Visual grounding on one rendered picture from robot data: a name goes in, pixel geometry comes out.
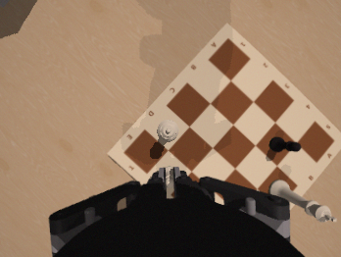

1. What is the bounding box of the white pawn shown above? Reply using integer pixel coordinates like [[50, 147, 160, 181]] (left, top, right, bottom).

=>
[[166, 166, 174, 188]]

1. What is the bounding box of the black pawn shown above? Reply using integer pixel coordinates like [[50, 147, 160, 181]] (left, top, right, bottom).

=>
[[269, 137, 301, 152]]

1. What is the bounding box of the wooden chessboard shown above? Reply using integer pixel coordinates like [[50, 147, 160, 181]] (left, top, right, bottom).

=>
[[107, 23, 341, 196]]

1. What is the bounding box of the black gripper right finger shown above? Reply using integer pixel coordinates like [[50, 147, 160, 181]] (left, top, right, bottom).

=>
[[173, 167, 290, 242]]

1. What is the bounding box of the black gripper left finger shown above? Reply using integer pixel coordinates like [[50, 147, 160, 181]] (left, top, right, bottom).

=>
[[49, 168, 167, 257]]

